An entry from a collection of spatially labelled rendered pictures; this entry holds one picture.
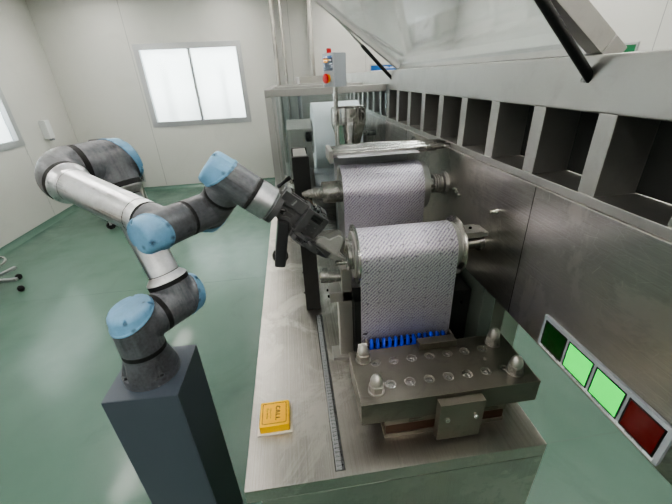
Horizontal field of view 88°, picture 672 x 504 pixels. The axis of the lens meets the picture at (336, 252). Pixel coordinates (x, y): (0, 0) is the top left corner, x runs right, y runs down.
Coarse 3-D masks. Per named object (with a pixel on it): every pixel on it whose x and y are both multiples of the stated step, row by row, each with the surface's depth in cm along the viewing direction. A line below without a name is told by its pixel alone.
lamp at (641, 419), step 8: (632, 408) 50; (624, 416) 51; (632, 416) 50; (640, 416) 48; (648, 416) 47; (624, 424) 51; (632, 424) 50; (640, 424) 49; (648, 424) 47; (656, 424) 46; (632, 432) 50; (640, 432) 49; (648, 432) 48; (656, 432) 46; (640, 440) 49; (648, 440) 48; (656, 440) 47; (648, 448) 48
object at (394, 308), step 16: (368, 288) 83; (384, 288) 83; (400, 288) 84; (416, 288) 84; (432, 288) 85; (448, 288) 86; (368, 304) 85; (384, 304) 85; (400, 304) 86; (416, 304) 87; (432, 304) 87; (448, 304) 88; (368, 320) 87; (384, 320) 88; (400, 320) 88; (416, 320) 89; (432, 320) 90; (448, 320) 90; (368, 336) 89; (384, 336) 90; (416, 336) 91
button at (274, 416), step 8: (288, 400) 87; (264, 408) 85; (272, 408) 85; (280, 408) 85; (288, 408) 85; (264, 416) 83; (272, 416) 83; (280, 416) 83; (288, 416) 83; (264, 424) 81; (272, 424) 81; (280, 424) 81; (288, 424) 81; (264, 432) 81
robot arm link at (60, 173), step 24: (48, 168) 75; (72, 168) 77; (48, 192) 76; (72, 192) 73; (96, 192) 71; (120, 192) 70; (120, 216) 67; (144, 216) 63; (168, 216) 65; (192, 216) 69; (144, 240) 63; (168, 240) 65
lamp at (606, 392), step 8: (600, 376) 55; (592, 384) 56; (600, 384) 55; (608, 384) 53; (592, 392) 57; (600, 392) 55; (608, 392) 53; (616, 392) 52; (600, 400) 55; (608, 400) 54; (616, 400) 52; (608, 408) 54; (616, 408) 52
